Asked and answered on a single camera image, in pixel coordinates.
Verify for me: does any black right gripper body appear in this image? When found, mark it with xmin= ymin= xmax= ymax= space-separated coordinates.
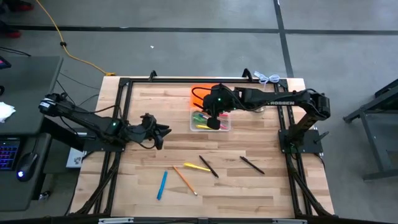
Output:
xmin=201 ymin=83 xmax=247 ymax=131

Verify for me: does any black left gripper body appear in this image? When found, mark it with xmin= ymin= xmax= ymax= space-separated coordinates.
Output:
xmin=125 ymin=113 xmax=165 ymax=151

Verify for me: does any clear pencil box orange lid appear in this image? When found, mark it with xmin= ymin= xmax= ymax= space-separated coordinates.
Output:
xmin=190 ymin=84 xmax=233 ymax=133

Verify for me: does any black pen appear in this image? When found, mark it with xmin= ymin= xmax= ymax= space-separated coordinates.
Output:
xmin=239 ymin=156 xmax=266 ymax=175
xmin=198 ymin=154 xmax=220 ymax=179

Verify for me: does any white printed box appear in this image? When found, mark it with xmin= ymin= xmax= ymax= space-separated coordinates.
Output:
xmin=66 ymin=147 xmax=85 ymax=169

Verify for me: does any yellow highlighter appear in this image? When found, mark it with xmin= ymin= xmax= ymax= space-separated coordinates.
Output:
xmin=183 ymin=162 xmax=211 ymax=172

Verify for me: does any orange pencil with eraser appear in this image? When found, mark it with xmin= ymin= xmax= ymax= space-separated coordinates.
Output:
xmin=172 ymin=165 xmax=198 ymax=197

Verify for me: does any black computer mouse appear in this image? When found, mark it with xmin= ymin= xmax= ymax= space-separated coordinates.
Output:
xmin=15 ymin=151 xmax=39 ymax=182

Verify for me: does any black office desk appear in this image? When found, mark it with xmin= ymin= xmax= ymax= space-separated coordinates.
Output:
xmin=0 ymin=55 xmax=65 ymax=213

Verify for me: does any backlit computer keyboard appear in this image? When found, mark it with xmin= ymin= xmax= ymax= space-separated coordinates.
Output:
xmin=0 ymin=138 xmax=21 ymax=172

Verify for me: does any white crumpled tissue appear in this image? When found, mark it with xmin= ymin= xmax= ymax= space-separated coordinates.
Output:
xmin=0 ymin=101 xmax=16 ymax=124

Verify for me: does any black device pink screen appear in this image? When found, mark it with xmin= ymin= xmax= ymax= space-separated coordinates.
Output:
xmin=0 ymin=55 xmax=12 ymax=70

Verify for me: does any person's foot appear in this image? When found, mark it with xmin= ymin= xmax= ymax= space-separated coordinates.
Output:
xmin=0 ymin=21 xmax=22 ymax=39
xmin=0 ymin=0 xmax=34 ymax=12

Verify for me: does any black aluminium table frame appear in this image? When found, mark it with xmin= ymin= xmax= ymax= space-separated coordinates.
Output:
xmin=67 ymin=68 xmax=336 ymax=218

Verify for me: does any white bundled cable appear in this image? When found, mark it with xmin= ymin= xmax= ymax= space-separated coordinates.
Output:
xmin=253 ymin=70 xmax=280 ymax=95

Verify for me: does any yellow extension cable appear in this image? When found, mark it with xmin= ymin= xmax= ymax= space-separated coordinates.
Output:
xmin=35 ymin=0 xmax=116 ymax=77

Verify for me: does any thin black cable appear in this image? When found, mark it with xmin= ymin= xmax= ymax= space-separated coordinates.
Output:
xmin=0 ymin=46 xmax=32 ymax=57
xmin=58 ymin=72 xmax=101 ymax=91

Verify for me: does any silver metal bracket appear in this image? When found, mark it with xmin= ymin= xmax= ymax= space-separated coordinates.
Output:
xmin=98 ymin=217 xmax=134 ymax=224
xmin=272 ymin=218 xmax=308 ymax=224

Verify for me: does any black metal cart frame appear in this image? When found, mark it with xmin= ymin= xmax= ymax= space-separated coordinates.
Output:
xmin=343 ymin=78 xmax=398 ymax=182

